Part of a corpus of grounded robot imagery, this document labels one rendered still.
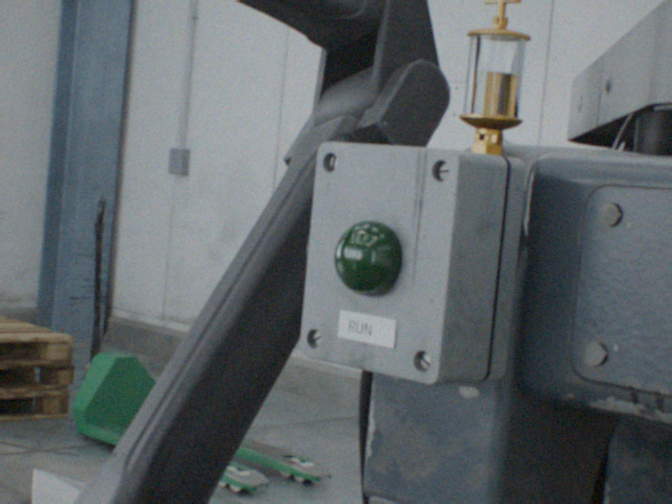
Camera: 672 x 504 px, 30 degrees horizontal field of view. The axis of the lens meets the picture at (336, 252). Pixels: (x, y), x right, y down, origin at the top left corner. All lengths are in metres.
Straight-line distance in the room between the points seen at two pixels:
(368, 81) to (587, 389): 0.37
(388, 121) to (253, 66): 7.55
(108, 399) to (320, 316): 5.66
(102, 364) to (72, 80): 3.63
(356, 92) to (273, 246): 0.13
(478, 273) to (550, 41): 6.35
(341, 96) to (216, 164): 7.67
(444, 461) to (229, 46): 8.03
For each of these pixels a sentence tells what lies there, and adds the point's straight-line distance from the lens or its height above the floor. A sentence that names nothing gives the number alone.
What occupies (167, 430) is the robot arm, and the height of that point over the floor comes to 1.17.
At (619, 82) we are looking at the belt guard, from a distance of 0.75.
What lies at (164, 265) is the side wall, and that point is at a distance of 8.88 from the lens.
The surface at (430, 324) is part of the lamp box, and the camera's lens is 0.48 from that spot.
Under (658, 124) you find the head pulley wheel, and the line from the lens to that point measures 0.62.
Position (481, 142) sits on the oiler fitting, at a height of 1.34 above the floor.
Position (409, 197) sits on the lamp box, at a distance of 0.49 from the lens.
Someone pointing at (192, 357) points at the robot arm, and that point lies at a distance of 0.73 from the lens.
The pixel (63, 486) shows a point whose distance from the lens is 1.08.
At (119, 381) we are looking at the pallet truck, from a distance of 6.21.
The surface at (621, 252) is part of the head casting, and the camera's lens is 0.49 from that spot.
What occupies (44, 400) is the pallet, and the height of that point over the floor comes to 0.10.
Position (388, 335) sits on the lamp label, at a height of 1.26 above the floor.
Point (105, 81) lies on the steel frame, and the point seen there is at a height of 1.90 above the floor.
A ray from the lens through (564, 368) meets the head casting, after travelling 0.51.
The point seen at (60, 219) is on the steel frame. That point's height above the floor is 0.88.
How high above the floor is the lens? 1.31
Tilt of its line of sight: 3 degrees down
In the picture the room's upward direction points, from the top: 5 degrees clockwise
